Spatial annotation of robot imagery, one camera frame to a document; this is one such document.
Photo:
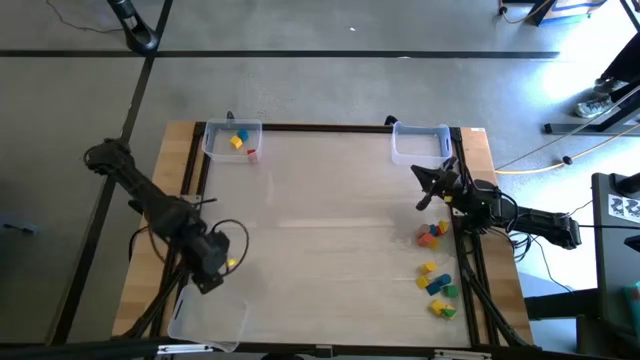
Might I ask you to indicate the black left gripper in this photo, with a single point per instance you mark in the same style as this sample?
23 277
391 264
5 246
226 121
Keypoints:
210 255

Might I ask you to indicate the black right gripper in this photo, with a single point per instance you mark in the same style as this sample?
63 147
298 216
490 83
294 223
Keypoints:
450 186

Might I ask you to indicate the blue wooden cube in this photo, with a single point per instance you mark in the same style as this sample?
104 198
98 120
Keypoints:
243 134
433 230

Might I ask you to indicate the orange wooden block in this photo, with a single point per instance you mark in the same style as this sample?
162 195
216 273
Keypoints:
425 240

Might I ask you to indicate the teal wooden block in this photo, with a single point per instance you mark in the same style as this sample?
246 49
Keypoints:
443 279

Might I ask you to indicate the blue wooden block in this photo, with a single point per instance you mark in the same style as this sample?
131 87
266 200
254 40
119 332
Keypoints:
433 288

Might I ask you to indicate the yellow wooden block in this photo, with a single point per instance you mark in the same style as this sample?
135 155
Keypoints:
438 306

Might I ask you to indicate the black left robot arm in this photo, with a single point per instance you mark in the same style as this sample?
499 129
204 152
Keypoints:
150 200

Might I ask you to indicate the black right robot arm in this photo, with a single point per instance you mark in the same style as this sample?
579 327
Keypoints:
545 222

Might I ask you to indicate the clear plastic bin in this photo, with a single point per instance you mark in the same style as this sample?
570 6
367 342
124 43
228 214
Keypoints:
420 150
220 150
210 320

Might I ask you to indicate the silver mounting plate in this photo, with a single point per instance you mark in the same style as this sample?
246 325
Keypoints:
456 212
192 199

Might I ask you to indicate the black table clamp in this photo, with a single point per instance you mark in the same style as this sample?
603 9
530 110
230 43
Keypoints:
230 116
390 120

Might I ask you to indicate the glossy white work board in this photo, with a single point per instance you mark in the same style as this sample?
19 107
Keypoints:
325 225

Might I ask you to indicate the black rig bar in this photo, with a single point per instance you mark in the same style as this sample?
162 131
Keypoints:
75 350

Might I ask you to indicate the black floor strip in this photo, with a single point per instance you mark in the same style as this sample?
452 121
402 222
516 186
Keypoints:
350 53
134 100

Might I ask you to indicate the black desk leg bar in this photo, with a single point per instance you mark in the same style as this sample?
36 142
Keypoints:
575 128

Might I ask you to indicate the person's shoe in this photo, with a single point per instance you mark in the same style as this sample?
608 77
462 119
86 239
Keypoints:
592 106
607 85

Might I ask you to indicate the grey floor object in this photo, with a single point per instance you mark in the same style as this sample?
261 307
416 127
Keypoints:
20 227

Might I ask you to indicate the white printed sticker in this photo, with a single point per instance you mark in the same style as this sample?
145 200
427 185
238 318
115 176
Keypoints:
625 207

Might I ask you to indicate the black cabinet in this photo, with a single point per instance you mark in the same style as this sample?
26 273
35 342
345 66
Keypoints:
615 260

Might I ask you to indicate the person's leg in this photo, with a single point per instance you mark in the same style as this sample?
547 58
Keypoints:
627 90
625 60

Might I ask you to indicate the blue cardboard box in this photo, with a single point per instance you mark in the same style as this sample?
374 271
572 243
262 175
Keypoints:
570 10

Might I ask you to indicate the teal object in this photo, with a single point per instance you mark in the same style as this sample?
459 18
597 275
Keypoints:
634 300

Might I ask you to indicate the black stand base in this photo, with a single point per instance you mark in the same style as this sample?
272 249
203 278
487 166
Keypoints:
137 30

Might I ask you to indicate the black tripod leg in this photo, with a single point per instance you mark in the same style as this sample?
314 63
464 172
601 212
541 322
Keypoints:
631 12

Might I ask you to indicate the silver metal bracket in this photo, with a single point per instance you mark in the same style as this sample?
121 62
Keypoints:
185 348
462 355

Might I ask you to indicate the black aluminium table frame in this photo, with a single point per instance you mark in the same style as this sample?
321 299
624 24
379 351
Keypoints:
325 128

